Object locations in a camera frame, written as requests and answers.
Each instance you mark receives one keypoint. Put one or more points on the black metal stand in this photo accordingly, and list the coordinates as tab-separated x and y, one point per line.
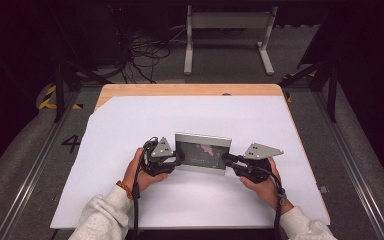
331	93
59	90

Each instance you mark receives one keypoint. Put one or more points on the yellow black hazard tape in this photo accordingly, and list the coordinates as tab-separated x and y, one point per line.
48	96

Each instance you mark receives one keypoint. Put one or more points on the person's left hand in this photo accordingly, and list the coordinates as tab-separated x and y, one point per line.
136	173

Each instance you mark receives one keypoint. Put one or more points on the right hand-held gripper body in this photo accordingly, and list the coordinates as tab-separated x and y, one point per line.
260	151

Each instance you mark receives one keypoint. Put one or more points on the person's right hand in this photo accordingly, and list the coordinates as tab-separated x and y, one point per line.
266	191

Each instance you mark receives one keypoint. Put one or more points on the aluminium floor rail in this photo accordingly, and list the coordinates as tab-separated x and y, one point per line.
30	176
350	160

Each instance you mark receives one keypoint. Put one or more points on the grey metal stand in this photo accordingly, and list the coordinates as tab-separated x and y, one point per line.
228	20

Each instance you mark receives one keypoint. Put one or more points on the silver picture frame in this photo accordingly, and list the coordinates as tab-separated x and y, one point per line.
201	155

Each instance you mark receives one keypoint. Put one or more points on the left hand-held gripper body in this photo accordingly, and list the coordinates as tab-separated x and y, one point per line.
161	148

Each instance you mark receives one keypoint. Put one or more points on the small grey bracket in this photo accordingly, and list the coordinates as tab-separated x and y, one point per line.
323	189

